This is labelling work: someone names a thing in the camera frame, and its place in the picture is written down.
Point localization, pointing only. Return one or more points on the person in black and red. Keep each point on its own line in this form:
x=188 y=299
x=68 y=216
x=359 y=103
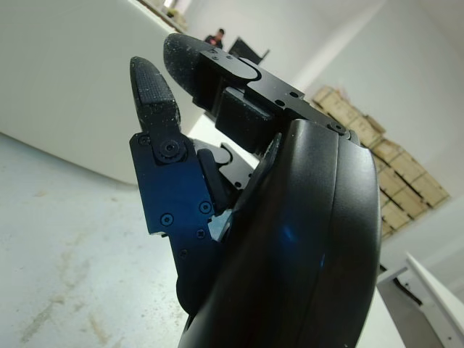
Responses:
x=216 y=39

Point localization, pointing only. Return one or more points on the black monitor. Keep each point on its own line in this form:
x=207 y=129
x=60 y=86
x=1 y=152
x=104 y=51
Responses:
x=246 y=50

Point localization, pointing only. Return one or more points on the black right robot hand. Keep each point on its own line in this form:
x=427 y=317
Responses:
x=290 y=235

